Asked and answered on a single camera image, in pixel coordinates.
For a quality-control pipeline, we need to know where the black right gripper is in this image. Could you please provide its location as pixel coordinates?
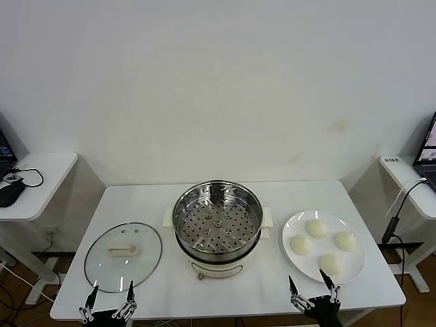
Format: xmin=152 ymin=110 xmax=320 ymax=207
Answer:
xmin=287 ymin=268 xmax=341 ymax=327

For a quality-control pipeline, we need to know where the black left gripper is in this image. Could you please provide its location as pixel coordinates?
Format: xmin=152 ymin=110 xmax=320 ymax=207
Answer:
xmin=78 ymin=281 xmax=139 ymax=327

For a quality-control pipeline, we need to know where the white steamed baozi bun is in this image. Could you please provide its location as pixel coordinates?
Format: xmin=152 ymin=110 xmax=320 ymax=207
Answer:
xmin=305 ymin=219 xmax=328 ymax=237
xmin=290 ymin=234 xmax=313 ymax=255
xmin=318 ymin=253 xmax=345 ymax=276
xmin=332 ymin=231 xmax=358 ymax=252

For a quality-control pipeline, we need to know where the glass lid with cream handle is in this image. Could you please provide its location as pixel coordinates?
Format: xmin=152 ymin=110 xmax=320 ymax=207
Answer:
xmin=84 ymin=222 xmax=163 ymax=294

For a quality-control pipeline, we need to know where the black computer mouse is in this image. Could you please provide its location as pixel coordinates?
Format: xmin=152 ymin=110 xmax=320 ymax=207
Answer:
xmin=0 ymin=182 xmax=27 ymax=208

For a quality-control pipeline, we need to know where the perforated steel steamer basket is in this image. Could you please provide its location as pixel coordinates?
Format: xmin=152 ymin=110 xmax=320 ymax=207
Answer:
xmin=172 ymin=179 xmax=264 ymax=255

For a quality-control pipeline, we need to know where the white round plate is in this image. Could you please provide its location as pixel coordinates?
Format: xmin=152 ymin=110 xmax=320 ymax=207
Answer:
xmin=281 ymin=210 xmax=367 ymax=284

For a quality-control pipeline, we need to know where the black floor stand bar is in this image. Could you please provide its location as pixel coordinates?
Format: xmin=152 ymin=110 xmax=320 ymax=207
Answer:
xmin=377 ymin=240 xmax=424 ymax=251

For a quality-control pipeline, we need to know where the white side table with mouse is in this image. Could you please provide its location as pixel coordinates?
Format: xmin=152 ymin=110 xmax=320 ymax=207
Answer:
xmin=0 ymin=151 xmax=79 ymax=306

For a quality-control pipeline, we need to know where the white side table with label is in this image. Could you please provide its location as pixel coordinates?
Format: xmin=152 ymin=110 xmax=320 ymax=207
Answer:
xmin=379 ymin=155 xmax=436 ymax=294

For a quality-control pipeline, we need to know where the laptop beside black mouse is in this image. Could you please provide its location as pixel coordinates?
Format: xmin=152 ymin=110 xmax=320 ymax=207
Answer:
xmin=0 ymin=114 xmax=18 ymax=180

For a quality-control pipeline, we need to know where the white floor cable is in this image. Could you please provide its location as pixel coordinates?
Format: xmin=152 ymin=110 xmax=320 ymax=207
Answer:
xmin=0 ymin=260 xmax=55 ymax=302

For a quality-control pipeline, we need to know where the black cable with adapter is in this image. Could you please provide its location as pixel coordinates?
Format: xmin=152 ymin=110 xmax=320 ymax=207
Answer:
xmin=381 ymin=178 xmax=429 ymax=285

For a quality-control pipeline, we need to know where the white flat cable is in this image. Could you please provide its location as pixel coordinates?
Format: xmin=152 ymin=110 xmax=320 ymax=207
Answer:
xmin=384 ymin=176 xmax=426 ymax=219

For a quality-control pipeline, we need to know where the black mouse cable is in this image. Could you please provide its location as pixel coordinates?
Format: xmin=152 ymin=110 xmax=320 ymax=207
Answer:
xmin=10 ymin=166 xmax=45 ymax=188

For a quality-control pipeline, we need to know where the laptop with plugged cables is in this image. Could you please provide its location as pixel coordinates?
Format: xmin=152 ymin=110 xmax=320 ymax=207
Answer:
xmin=412 ymin=110 xmax=436 ymax=190

